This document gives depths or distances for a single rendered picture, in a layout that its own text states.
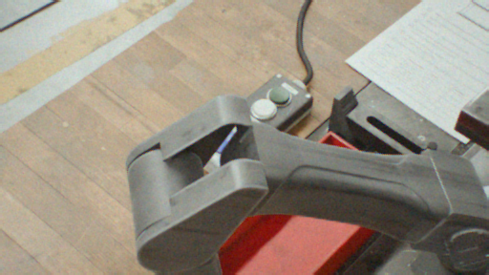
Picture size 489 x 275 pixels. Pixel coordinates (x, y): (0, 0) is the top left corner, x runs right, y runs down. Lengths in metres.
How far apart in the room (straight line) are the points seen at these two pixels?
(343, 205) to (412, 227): 0.07
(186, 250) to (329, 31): 0.75
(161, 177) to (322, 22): 0.75
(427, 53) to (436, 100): 0.09
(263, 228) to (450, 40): 0.44
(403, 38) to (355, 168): 0.69
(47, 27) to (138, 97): 1.40
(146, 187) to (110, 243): 0.46
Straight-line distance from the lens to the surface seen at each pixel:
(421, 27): 1.45
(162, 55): 1.37
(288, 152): 0.72
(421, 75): 1.38
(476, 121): 1.03
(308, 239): 1.18
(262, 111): 1.26
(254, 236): 1.18
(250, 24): 1.42
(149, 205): 0.72
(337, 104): 1.22
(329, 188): 0.73
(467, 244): 0.83
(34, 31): 2.70
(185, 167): 0.74
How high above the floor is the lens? 1.90
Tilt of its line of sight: 52 degrees down
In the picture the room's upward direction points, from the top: 3 degrees clockwise
